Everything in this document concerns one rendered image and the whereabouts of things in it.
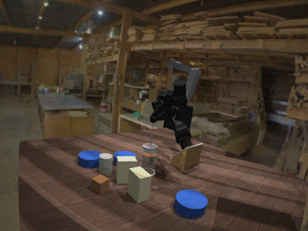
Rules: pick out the glass coffee plunger press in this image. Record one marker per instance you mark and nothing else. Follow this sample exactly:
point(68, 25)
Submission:
point(149, 154)

